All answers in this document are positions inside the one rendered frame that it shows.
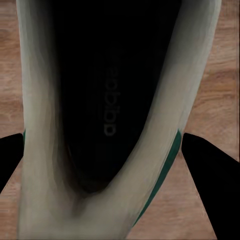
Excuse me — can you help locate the gym shoe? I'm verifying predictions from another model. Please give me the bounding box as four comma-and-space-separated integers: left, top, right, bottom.
16, 0, 222, 240

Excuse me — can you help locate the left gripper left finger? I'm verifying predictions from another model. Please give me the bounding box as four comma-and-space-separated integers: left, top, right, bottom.
0, 133, 24, 193

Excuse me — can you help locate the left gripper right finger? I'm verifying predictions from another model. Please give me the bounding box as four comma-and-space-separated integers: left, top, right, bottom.
181, 133, 240, 240

